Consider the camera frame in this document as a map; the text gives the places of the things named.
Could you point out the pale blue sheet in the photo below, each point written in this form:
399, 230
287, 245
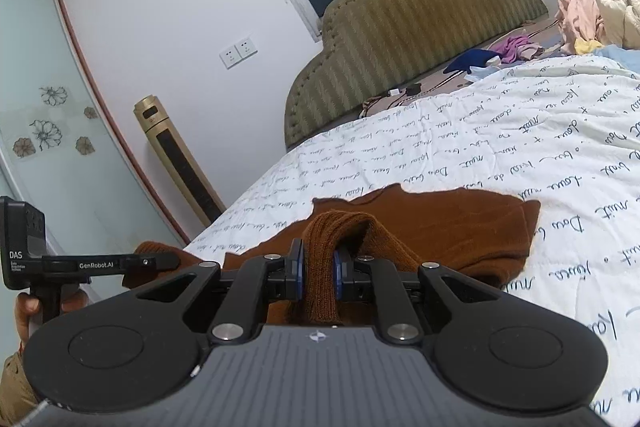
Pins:
617, 57

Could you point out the pink garment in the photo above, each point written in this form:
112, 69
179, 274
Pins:
580, 12

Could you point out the white printed blanket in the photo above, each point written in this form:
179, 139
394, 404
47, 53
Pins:
500, 147

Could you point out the olive striped headboard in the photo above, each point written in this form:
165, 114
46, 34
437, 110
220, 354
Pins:
400, 32

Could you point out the frosted glass wardrobe door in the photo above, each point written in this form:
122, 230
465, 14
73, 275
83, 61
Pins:
45, 107

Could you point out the light blue cloth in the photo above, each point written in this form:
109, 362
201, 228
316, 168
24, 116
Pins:
484, 73

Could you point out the navy blue cloth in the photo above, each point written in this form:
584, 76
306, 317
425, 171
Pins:
470, 61

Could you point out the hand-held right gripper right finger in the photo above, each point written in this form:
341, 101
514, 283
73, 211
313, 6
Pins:
338, 274

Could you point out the black charger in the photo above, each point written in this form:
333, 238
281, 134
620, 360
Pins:
413, 89

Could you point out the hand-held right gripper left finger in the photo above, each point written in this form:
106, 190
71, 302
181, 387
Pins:
297, 269

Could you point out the brown knit sweater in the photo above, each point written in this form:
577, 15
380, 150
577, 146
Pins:
450, 232

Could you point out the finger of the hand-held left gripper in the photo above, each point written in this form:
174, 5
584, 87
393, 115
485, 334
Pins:
155, 263

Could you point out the purple cloth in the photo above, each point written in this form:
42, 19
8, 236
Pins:
515, 48

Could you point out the gold tower air conditioner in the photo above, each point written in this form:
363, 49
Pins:
180, 157

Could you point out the cream garment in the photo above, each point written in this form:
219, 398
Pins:
620, 12

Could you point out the person's left hand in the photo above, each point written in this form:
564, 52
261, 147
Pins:
25, 314

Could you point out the white wall socket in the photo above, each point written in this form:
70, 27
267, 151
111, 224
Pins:
229, 57
246, 47

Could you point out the yellow cloth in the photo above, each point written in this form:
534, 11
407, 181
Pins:
588, 46

